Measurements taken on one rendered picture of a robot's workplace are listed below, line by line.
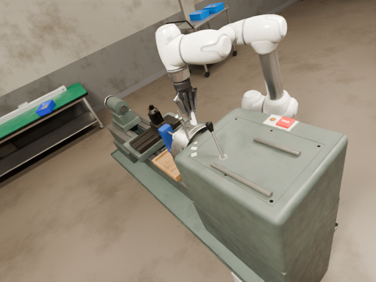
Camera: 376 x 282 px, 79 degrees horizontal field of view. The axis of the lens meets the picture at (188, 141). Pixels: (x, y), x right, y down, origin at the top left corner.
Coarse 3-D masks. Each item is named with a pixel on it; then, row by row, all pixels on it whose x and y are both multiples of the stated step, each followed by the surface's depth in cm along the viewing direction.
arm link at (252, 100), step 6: (252, 90) 169; (246, 96) 166; (252, 96) 164; (258, 96) 164; (264, 96) 167; (246, 102) 167; (252, 102) 164; (258, 102) 164; (246, 108) 169; (252, 108) 166; (258, 108) 164
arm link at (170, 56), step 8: (168, 24) 84; (160, 32) 83; (168, 32) 82; (176, 32) 83; (160, 40) 84; (168, 40) 83; (176, 40) 82; (160, 48) 86; (168, 48) 84; (176, 48) 82; (160, 56) 89; (168, 56) 86; (176, 56) 84; (168, 64) 89; (176, 64) 88; (184, 64) 90
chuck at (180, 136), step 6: (186, 126) 130; (192, 126) 128; (180, 132) 129; (174, 138) 130; (180, 138) 127; (174, 144) 129; (180, 144) 125; (174, 150) 129; (180, 150) 125; (174, 156) 131
